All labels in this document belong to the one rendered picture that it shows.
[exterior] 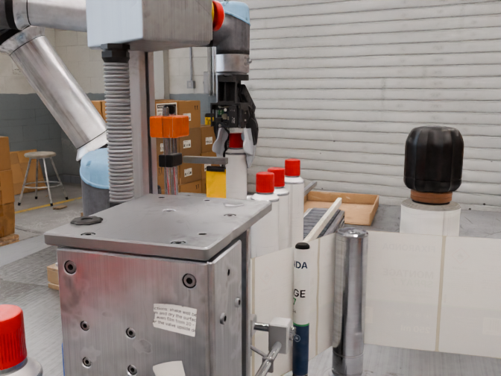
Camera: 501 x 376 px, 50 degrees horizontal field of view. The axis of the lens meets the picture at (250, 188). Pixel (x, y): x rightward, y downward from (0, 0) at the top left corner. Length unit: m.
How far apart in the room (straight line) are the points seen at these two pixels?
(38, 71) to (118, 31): 0.54
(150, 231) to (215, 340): 0.08
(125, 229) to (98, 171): 0.73
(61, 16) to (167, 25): 0.46
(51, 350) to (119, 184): 0.34
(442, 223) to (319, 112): 4.59
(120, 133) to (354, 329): 0.37
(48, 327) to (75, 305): 0.66
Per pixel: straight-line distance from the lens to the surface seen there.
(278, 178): 1.01
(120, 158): 0.68
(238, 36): 1.20
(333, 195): 1.96
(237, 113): 1.19
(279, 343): 0.53
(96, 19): 0.76
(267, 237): 0.96
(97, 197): 1.08
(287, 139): 5.53
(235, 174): 1.24
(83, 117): 1.22
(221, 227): 0.34
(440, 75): 5.06
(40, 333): 1.00
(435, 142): 0.80
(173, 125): 0.75
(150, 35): 0.64
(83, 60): 7.36
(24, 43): 1.23
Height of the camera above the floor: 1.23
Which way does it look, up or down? 10 degrees down
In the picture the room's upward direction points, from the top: straight up
